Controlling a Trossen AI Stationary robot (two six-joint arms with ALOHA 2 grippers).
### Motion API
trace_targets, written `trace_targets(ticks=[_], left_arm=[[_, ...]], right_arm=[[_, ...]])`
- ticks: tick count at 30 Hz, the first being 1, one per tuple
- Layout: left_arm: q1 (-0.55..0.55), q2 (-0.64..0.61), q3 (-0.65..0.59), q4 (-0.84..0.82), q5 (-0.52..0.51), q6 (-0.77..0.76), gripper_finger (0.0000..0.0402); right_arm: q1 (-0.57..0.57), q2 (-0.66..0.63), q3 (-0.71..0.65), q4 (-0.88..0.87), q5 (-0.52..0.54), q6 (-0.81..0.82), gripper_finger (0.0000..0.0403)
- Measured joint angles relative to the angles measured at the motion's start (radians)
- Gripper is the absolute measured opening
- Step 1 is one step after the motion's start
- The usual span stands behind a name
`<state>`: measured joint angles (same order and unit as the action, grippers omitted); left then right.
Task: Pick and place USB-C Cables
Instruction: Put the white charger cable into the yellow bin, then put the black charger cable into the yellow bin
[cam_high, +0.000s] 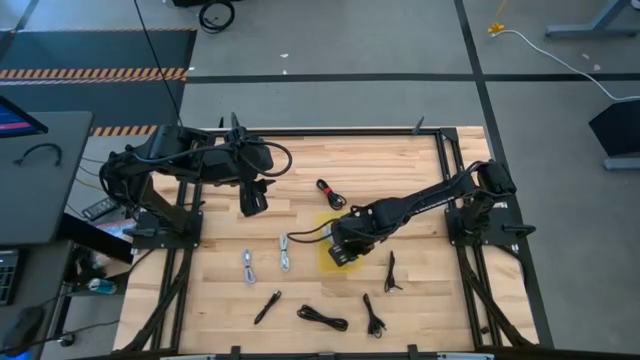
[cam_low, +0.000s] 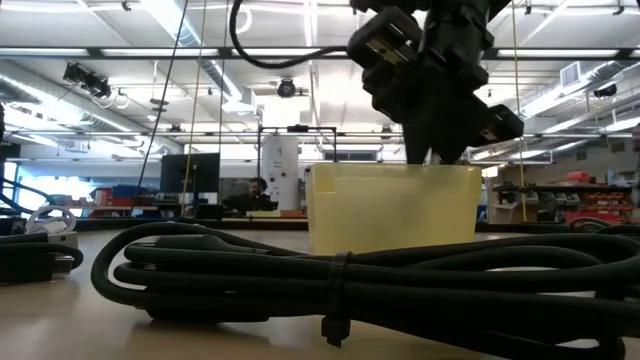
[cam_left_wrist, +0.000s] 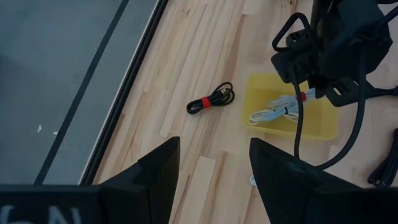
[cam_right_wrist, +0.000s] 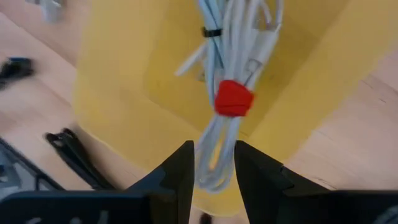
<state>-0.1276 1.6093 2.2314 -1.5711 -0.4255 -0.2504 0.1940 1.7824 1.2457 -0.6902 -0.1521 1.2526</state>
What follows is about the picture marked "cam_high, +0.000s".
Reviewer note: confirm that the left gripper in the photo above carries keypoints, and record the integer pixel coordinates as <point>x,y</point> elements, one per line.
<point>252,197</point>

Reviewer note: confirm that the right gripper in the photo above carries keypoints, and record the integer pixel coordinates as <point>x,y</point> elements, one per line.
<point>345,252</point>

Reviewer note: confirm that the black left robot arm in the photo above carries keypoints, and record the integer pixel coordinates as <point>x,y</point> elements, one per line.
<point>170,145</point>

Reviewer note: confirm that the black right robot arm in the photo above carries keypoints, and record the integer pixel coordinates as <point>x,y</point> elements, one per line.
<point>430,197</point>

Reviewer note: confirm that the yellow plastic tray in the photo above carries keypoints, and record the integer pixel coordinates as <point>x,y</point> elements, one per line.
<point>324,260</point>

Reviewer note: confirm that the black table clamp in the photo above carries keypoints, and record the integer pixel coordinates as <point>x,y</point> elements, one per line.
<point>235,352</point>
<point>413,352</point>
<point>418,127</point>
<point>234,119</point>

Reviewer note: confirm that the white bar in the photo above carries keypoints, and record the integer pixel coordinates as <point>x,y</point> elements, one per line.
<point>190,357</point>
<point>465,356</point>

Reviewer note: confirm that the black power adapter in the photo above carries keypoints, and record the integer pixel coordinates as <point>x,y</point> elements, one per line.
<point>100,207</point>

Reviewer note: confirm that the blue bottle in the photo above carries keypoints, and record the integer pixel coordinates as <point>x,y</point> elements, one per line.
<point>102,286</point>

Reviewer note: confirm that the hazard-striped floor mat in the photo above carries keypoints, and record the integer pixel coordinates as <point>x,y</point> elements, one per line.
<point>100,50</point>

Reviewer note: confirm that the dark grey desk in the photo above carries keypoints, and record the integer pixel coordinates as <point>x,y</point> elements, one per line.
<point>45,190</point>

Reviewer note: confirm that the dark keyboard desk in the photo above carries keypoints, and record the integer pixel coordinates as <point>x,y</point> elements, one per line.
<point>40,270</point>

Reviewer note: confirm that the black round plug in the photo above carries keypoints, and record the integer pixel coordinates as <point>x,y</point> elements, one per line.
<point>66,340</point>

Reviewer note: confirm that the computer monitor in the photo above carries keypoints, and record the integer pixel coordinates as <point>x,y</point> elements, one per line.
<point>15,122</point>

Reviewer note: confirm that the black keyboard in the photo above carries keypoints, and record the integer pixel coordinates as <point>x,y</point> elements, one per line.
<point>7,277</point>

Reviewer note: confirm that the black computer mouse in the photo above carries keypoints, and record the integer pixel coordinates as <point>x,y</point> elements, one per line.
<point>22,327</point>

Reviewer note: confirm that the black panel stand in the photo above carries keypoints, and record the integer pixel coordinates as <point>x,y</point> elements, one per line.
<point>617,127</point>

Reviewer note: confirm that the workbench with grey legs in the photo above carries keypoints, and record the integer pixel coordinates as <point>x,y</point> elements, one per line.
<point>590,31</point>

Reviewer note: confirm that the black aluminium table frame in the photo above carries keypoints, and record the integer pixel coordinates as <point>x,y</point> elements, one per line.
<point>350,132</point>

